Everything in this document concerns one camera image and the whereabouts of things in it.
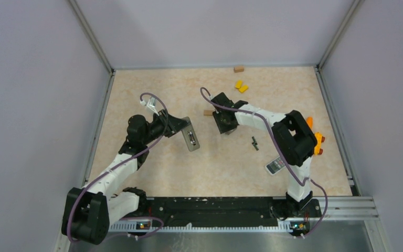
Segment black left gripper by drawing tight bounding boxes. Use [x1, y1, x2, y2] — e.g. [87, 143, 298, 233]
[142, 109, 190, 145]

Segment grey battery cover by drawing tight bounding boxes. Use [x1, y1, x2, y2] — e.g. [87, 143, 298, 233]
[224, 128, 237, 135]

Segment grey remote control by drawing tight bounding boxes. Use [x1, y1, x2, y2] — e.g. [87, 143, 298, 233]
[182, 117, 200, 152]

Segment white remote control with buttons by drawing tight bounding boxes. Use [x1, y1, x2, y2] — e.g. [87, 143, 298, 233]
[265, 156, 286, 176]

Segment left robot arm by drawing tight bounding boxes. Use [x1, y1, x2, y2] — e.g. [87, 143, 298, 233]
[61, 109, 192, 245]

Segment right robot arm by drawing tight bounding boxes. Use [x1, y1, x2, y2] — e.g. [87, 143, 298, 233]
[206, 92, 317, 216]

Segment tan wooden block left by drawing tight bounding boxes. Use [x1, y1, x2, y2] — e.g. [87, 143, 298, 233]
[203, 110, 214, 116]

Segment tan wooden block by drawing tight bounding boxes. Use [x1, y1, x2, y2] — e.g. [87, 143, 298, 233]
[203, 110, 214, 116]
[233, 66, 245, 73]

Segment yellow block right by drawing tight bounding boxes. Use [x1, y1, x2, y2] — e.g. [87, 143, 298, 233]
[238, 85, 249, 93]

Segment yellow block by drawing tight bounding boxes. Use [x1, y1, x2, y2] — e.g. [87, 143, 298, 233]
[235, 80, 243, 89]
[238, 85, 249, 93]

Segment green battery long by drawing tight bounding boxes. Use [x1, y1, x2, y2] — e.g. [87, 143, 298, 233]
[252, 142, 259, 151]

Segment yellow block left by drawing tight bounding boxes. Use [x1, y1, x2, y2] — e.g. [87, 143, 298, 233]
[235, 80, 243, 89]

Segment tan wooden block far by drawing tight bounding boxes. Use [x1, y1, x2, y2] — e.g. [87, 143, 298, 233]
[233, 66, 245, 73]

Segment orange toy carrot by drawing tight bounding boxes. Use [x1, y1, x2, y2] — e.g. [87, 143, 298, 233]
[306, 117, 313, 128]

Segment orange toy brick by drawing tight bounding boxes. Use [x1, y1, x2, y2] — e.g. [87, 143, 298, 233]
[314, 132, 325, 155]

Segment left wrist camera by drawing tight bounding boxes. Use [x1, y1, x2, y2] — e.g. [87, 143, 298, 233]
[140, 97, 159, 115]

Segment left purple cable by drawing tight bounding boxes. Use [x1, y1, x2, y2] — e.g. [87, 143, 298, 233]
[66, 92, 171, 244]

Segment purple cable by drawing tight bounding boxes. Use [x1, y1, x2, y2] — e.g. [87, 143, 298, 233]
[66, 92, 171, 244]
[200, 87, 329, 239]

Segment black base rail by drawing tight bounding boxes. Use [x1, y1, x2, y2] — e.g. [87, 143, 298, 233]
[126, 197, 322, 228]

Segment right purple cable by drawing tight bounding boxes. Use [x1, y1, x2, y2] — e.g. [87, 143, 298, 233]
[200, 87, 329, 239]

